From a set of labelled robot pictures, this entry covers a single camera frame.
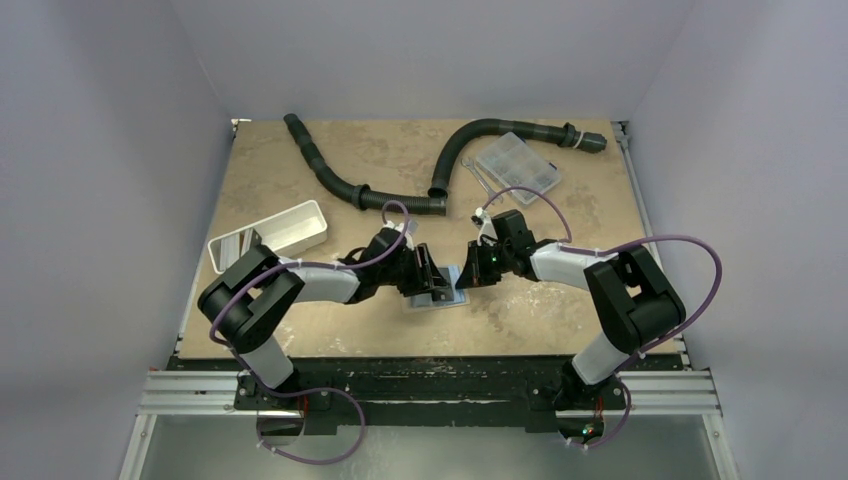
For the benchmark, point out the beige card holder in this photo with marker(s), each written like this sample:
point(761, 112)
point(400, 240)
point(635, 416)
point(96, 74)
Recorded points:
point(444, 297)

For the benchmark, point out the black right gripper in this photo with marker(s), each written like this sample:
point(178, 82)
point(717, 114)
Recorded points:
point(480, 263)

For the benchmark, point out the clear plastic compartment box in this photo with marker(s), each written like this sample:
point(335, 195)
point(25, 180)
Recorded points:
point(510, 162)

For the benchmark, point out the white plastic tray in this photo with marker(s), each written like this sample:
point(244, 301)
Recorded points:
point(286, 233)

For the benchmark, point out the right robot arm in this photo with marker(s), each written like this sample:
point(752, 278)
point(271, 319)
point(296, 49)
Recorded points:
point(633, 299)

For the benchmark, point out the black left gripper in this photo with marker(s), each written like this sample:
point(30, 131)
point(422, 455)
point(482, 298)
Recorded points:
point(424, 276)

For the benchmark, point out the silver open-end wrench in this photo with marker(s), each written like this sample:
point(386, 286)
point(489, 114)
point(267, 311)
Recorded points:
point(470, 165)

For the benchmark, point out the silver cards in tray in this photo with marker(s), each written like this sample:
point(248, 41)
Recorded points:
point(235, 245)

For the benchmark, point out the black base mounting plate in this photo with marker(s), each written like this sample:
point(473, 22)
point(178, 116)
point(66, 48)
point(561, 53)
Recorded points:
point(478, 391)

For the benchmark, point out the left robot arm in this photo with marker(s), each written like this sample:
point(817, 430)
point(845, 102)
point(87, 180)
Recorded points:
point(246, 303)

